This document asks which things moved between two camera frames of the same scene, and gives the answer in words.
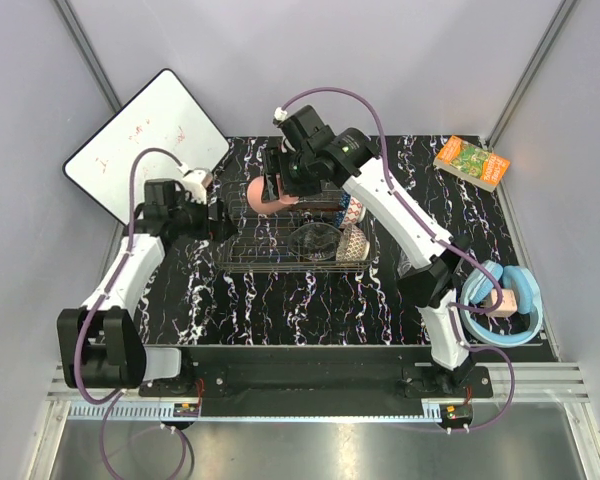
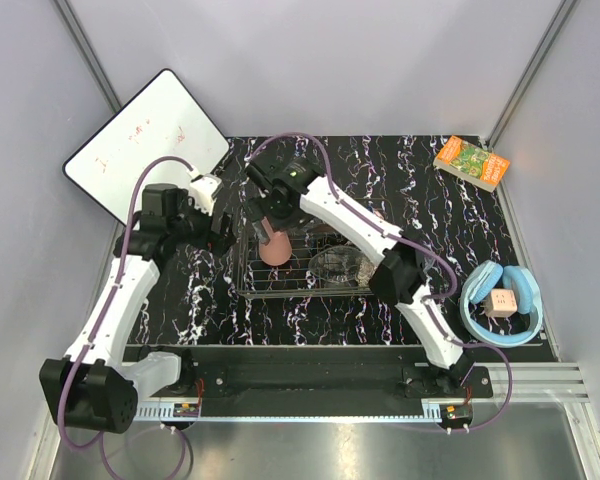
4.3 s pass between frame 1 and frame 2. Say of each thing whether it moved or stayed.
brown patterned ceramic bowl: moved
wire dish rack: moved
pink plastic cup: moved
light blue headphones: stayed
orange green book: stayed
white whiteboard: stayed
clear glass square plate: moved
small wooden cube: stayed
